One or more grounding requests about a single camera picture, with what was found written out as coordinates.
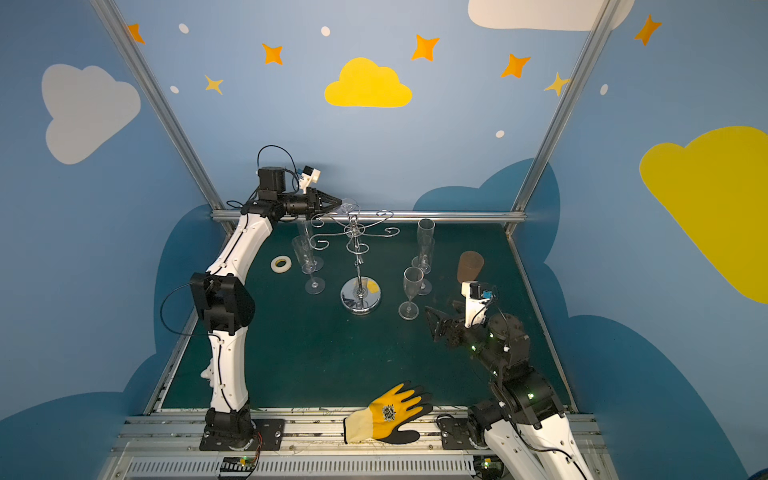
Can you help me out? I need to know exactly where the left controller board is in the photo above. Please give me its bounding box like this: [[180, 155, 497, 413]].
[[217, 456, 259, 479]]

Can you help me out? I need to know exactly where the aluminium rail base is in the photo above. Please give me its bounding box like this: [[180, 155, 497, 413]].
[[99, 406, 618, 479]]

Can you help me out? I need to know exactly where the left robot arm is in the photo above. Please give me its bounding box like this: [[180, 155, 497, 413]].
[[179, 163, 342, 451]]

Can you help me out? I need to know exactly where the left aluminium frame post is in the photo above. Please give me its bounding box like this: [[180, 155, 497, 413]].
[[90, 0, 224, 213]]

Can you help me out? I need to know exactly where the aluminium frame post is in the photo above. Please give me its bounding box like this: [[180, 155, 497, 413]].
[[90, 0, 224, 213], [505, 0, 622, 240]]

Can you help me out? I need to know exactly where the right aluminium frame post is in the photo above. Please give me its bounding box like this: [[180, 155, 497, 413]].
[[505, 0, 622, 240]]

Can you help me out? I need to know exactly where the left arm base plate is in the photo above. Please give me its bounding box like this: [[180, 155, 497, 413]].
[[199, 415, 285, 452]]

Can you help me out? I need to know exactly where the brown oval pad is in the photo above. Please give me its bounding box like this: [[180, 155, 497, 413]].
[[456, 251, 485, 283]]

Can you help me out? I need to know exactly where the yellow black work glove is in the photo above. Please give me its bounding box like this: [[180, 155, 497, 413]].
[[343, 382, 433, 445]]

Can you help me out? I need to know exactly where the white tape roll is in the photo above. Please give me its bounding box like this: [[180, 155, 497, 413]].
[[270, 255, 292, 274]]

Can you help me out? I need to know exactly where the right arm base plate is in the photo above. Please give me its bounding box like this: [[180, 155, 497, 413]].
[[435, 414, 484, 450]]

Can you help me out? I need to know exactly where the chrome wine glass rack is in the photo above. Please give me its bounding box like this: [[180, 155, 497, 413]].
[[311, 215, 400, 316]]

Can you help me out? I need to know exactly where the controller board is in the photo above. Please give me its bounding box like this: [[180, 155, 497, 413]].
[[217, 456, 259, 479], [473, 456, 505, 480]]

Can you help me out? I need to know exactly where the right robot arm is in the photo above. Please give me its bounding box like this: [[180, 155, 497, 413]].
[[425, 307, 593, 479]]

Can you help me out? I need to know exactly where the right controller board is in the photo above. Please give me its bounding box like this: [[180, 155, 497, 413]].
[[473, 456, 505, 480]]

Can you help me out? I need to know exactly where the small white plush toy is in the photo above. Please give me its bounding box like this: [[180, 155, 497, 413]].
[[200, 363, 213, 386]]

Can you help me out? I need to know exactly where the horizontal aluminium frame bar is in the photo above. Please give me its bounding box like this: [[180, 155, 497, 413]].
[[211, 210, 526, 224]]

